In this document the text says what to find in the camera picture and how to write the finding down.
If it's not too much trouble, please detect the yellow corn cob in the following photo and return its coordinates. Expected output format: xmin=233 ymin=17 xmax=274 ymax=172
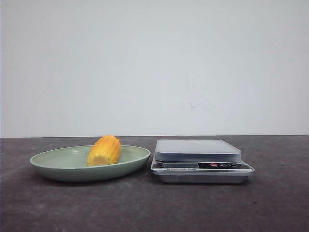
xmin=87 ymin=135 xmax=121 ymax=166

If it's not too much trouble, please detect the silver digital kitchen scale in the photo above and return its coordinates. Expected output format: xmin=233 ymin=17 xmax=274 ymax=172
xmin=151 ymin=139 xmax=255 ymax=184

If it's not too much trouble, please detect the pale green plate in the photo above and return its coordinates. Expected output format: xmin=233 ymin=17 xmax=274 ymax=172
xmin=29 ymin=144 xmax=152 ymax=182

